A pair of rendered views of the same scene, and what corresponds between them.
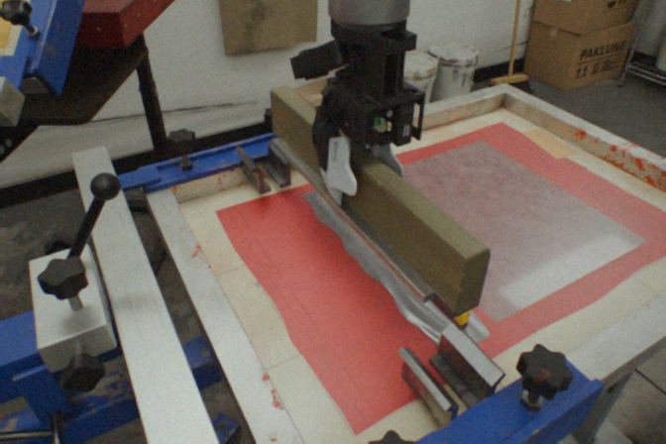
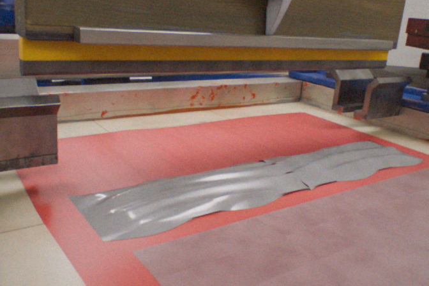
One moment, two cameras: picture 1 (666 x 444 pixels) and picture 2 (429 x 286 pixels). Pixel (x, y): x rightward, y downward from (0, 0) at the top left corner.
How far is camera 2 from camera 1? 0.67 m
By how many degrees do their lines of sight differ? 75
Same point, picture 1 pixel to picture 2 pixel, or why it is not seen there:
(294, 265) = (237, 135)
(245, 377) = (68, 88)
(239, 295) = (186, 117)
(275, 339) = (130, 125)
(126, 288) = not seen: hidden behind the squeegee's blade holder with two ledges
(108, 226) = not seen: hidden behind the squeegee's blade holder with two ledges
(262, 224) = (297, 125)
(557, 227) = not seen: outside the picture
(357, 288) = (205, 158)
